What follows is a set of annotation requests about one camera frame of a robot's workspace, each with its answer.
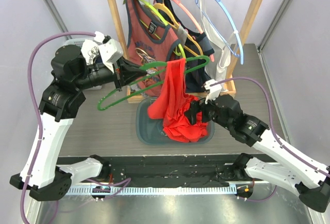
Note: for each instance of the navy tank top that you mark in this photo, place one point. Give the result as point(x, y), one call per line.
point(196, 79)

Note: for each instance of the green plastic hanger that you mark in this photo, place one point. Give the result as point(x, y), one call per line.
point(145, 68)

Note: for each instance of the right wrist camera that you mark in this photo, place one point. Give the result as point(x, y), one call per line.
point(213, 88)

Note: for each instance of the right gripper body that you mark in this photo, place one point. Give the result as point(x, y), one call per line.
point(197, 111)

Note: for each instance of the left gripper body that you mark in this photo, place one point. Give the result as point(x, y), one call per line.
point(98, 75)

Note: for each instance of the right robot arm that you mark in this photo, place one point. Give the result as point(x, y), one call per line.
point(299, 174)

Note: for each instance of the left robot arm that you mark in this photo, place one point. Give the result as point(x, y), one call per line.
point(58, 107)

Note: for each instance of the white plastic basket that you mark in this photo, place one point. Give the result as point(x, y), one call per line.
point(75, 41)

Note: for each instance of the red tank top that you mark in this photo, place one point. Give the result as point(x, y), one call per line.
point(173, 102)

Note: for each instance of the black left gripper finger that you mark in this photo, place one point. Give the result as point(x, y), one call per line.
point(128, 66)
point(127, 78)

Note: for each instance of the pink hanger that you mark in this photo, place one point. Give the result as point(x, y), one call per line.
point(199, 35)

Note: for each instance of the teal plastic tub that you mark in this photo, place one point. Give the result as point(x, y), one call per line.
point(150, 131)

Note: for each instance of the lime green hanger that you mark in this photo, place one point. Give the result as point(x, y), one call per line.
point(159, 17)

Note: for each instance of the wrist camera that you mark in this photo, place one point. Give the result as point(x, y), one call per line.
point(213, 88)
point(110, 50)

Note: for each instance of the maroon graphic tank top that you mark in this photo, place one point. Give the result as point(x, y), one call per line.
point(149, 43)

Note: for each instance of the light blue hanger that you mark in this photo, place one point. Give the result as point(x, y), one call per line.
point(227, 20)

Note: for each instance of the yellow hanger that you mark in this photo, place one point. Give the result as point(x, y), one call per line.
point(166, 16)

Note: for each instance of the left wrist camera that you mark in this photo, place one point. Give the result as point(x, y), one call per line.
point(110, 50)

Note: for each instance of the grey tank top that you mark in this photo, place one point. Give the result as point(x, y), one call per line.
point(182, 35)

